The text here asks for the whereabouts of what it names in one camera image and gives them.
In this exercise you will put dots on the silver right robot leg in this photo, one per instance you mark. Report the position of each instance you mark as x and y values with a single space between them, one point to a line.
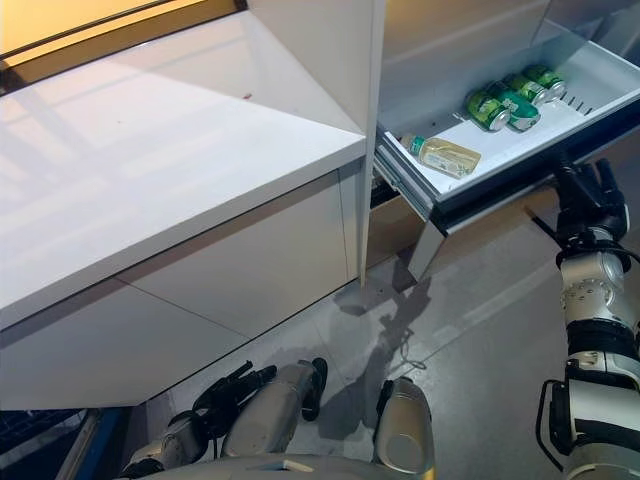
402 425

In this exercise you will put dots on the silver left robot leg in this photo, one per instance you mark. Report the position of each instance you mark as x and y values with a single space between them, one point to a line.
270 405

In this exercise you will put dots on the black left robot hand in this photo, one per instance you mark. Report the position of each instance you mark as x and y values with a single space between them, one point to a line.
225 400

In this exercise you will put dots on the silver robot leg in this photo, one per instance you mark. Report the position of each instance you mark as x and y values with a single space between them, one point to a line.
270 405
402 425

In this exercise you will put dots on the white counter cabinet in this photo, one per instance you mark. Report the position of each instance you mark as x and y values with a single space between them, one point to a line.
150 175

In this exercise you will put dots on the dark blue plastic crate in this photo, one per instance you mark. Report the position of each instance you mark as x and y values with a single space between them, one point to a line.
45 440

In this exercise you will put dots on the clear bottle of yellow drink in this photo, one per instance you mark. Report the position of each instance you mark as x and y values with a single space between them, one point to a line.
450 155

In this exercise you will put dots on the grey robot torso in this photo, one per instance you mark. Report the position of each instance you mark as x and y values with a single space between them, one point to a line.
260 467

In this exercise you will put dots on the orange window with black frame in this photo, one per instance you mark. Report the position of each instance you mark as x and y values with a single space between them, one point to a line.
75 25

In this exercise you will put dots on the tall white side panel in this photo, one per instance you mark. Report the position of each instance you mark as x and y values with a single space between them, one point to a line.
320 50

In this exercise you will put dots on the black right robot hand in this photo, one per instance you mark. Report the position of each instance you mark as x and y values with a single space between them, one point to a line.
590 205

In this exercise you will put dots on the steel fridge drawer front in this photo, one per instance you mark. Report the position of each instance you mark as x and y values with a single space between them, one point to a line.
390 230

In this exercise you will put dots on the fridge drawer with white bin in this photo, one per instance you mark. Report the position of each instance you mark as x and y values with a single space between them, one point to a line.
500 150

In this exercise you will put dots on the teal green drink can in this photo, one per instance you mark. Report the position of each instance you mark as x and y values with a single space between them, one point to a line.
520 110

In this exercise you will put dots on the stainless steel fridge door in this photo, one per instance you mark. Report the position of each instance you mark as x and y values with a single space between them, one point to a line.
450 40

